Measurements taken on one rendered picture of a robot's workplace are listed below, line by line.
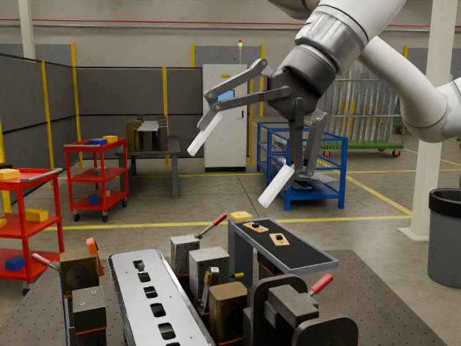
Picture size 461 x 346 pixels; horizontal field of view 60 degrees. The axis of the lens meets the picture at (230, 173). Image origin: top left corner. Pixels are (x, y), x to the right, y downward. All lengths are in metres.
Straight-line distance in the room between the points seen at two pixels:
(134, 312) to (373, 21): 0.89
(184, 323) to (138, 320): 0.12
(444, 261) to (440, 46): 2.09
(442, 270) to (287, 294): 3.01
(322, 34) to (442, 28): 4.04
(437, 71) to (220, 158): 4.34
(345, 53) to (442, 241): 3.17
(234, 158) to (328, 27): 7.10
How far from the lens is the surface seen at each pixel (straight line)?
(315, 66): 0.57
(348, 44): 0.58
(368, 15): 0.59
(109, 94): 8.44
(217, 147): 7.57
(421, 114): 0.99
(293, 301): 0.79
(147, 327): 1.08
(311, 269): 1.00
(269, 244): 1.12
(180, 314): 1.12
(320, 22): 0.58
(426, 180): 4.66
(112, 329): 1.66
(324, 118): 0.61
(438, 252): 3.73
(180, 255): 1.41
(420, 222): 4.77
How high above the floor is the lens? 1.58
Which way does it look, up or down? 12 degrees down
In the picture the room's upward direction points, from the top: straight up
